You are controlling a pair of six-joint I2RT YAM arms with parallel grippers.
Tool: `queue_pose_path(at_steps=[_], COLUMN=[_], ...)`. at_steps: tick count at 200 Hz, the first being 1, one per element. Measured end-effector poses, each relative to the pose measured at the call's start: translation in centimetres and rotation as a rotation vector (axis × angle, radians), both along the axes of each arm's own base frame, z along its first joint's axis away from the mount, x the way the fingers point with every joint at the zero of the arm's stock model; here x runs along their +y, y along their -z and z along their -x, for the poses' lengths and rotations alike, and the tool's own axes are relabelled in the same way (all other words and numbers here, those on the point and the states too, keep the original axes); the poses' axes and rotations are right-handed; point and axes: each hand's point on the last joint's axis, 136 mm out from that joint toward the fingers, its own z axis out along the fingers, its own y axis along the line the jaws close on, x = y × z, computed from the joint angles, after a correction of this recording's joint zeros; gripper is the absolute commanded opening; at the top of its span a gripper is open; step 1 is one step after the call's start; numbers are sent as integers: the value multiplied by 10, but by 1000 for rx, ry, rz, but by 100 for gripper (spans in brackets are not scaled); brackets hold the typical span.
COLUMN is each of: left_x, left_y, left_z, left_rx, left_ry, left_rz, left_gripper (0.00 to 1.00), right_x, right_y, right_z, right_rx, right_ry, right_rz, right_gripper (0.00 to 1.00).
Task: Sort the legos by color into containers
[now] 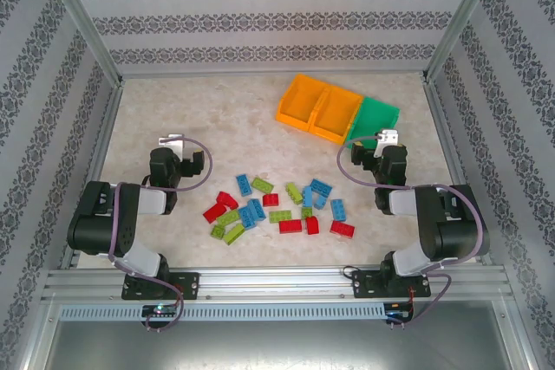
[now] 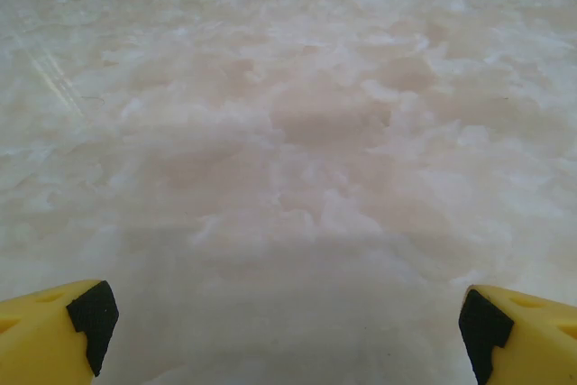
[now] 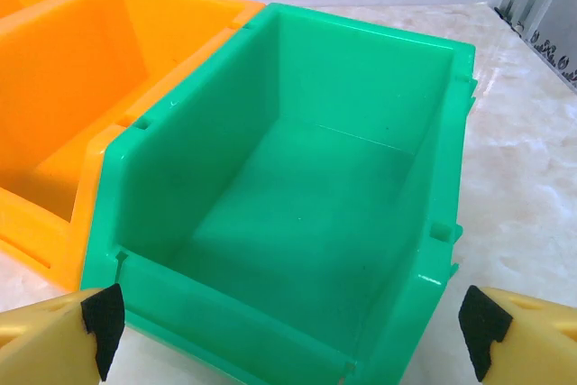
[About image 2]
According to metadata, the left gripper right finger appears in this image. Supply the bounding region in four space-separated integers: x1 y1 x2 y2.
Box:
458 284 577 385

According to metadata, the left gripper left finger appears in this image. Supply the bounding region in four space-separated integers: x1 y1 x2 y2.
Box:
0 279 120 385

